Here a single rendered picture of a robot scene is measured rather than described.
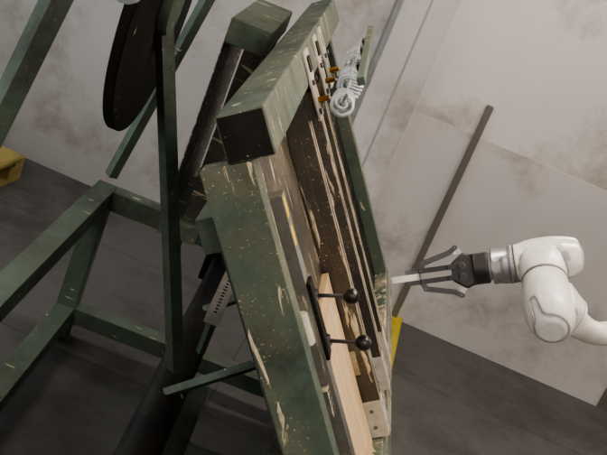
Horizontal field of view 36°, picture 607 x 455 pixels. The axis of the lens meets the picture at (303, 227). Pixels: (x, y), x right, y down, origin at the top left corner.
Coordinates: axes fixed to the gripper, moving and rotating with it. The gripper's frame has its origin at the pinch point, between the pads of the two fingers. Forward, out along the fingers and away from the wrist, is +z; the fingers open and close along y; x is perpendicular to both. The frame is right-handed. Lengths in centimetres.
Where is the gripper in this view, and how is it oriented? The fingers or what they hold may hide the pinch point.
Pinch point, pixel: (406, 278)
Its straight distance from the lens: 227.5
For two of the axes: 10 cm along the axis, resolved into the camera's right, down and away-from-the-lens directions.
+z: -9.6, 1.5, 2.5
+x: 2.6, 0.4, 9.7
